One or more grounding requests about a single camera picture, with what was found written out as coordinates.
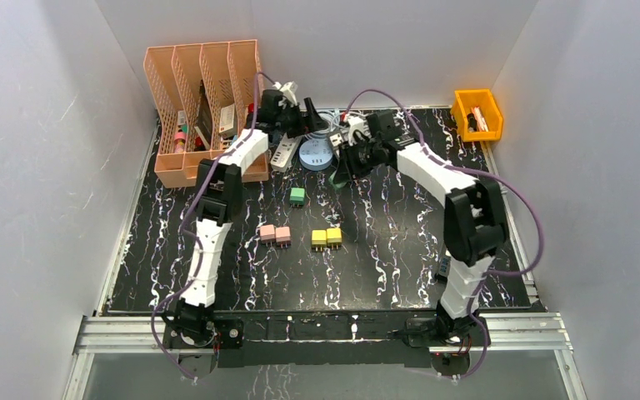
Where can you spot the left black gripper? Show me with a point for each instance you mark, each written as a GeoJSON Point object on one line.
{"type": "Point", "coordinates": [302, 116]}

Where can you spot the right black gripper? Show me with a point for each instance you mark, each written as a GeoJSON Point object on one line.
{"type": "Point", "coordinates": [348, 167]}

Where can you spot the round blue power socket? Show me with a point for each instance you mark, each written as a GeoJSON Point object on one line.
{"type": "Point", "coordinates": [316, 154]}

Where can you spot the green plug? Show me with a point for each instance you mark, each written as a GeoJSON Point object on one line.
{"type": "Point", "coordinates": [297, 197]}
{"type": "Point", "coordinates": [339, 183]}

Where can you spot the white power strip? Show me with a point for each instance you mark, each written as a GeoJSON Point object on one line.
{"type": "Point", "coordinates": [283, 155]}

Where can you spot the yellow plug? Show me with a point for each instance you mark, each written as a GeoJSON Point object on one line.
{"type": "Point", "coordinates": [334, 237]}
{"type": "Point", "coordinates": [318, 239]}

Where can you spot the pink plug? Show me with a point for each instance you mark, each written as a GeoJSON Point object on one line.
{"type": "Point", "coordinates": [267, 234]}
{"type": "Point", "coordinates": [283, 237]}

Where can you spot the black power strip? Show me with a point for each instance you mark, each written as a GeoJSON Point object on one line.
{"type": "Point", "coordinates": [337, 137]}
{"type": "Point", "coordinates": [443, 267]}

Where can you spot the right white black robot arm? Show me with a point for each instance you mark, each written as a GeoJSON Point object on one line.
{"type": "Point", "coordinates": [474, 220]}

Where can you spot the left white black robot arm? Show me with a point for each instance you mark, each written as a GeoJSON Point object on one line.
{"type": "Point", "coordinates": [220, 183]}

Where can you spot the pink file organizer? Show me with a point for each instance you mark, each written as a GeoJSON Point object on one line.
{"type": "Point", "coordinates": [202, 92]}

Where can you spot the orange storage bin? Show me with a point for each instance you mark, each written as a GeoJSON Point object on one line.
{"type": "Point", "coordinates": [477, 115]}

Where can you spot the aluminium base frame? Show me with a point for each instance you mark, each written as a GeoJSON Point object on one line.
{"type": "Point", "coordinates": [237, 339]}

